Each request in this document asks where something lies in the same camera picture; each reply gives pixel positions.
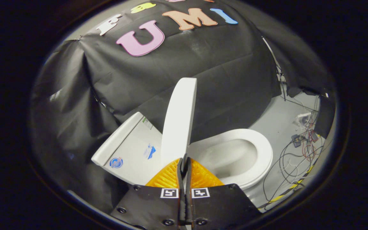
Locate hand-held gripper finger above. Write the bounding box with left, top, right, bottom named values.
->
left=186, top=155, right=262, bottom=230
left=110, top=157, right=186, bottom=230

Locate white toilet lid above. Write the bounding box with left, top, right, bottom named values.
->
left=161, top=78, right=198, bottom=166

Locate white ceramic toilet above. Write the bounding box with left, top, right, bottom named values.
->
left=91, top=112, right=274, bottom=208

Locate white toilet seat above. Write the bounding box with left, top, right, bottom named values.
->
left=189, top=129, right=273, bottom=189

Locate white ceramic tank cover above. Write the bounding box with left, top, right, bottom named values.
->
left=91, top=112, right=144, bottom=166

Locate yellow black floor tape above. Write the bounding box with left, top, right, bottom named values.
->
left=267, top=161, right=315, bottom=205

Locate black backdrop cloth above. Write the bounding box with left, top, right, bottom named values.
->
left=31, top=0, right=336, bottom=211

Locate black box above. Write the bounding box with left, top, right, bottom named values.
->
left=315, top=94, right=336, bottom=138

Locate tangle of thin cables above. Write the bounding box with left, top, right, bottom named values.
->
left=262, top=105, right=326, bottom=210

